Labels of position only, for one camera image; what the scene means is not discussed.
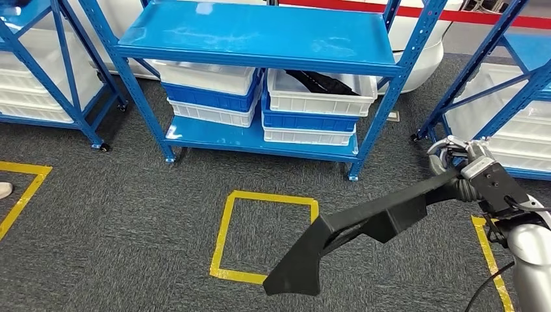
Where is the black plastic part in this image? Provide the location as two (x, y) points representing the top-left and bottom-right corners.
(285, 70), (360, 96)

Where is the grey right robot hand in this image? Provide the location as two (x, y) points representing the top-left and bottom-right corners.
(427, 135), (496, 176)

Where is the yellow floor tape square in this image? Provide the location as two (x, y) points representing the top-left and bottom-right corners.
(209, 190), (320, 286)
(0, 161), (53, 242)
(471, 215), (516, 312)

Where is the blue metal shelf rack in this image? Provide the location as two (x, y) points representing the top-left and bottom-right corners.
(0, 0), (129, 153)
(77, 0), (451, 182)
(411, 0), (551, 182)

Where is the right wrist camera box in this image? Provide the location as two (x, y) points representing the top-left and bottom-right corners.
(460, 157), (532, 216)

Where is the white car body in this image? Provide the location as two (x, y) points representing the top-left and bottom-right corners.
(64, 0), (463, 95)

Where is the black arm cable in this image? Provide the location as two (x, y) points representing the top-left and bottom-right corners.
(463, 196), (551, 312)

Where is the red barrier belt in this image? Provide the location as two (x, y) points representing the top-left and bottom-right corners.
(279, 0), (551, 31)

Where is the black plastic plate holder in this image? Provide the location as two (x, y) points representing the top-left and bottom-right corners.
(263, 168), (461, 297)

